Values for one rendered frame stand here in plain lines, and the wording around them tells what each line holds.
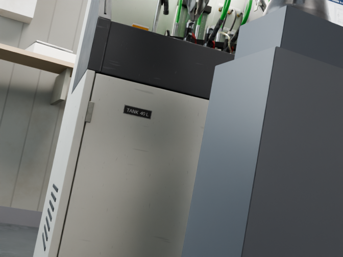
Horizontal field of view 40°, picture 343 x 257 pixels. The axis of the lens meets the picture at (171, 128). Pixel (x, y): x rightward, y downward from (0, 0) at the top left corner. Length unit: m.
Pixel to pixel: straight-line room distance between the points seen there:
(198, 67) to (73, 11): 2.57
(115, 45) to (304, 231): 0.78
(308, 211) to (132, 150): 0.62
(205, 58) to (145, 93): 0.22
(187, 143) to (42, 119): 2.45
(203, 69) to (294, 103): 0.60
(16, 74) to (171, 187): 2.53
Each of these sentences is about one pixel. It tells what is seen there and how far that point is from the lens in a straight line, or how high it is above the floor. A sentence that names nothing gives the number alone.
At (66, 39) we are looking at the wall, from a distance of 3.89.
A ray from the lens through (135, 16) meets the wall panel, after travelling 2.03.
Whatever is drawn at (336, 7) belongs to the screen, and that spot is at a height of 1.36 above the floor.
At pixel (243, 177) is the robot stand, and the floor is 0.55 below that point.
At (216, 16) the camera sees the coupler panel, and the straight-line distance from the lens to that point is 2.14.
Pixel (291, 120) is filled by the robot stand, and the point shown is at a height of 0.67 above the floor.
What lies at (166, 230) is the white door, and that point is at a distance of 1.43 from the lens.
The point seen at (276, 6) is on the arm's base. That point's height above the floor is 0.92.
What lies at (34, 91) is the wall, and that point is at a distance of 3.79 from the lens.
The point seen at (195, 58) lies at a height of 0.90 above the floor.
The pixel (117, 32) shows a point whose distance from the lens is 1.43.
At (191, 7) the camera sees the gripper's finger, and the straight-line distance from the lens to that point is 1.75.
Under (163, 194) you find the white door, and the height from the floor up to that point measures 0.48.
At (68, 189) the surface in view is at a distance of 1.37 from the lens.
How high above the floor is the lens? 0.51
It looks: 7 degrees up
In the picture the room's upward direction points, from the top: 11 degrees clockwise
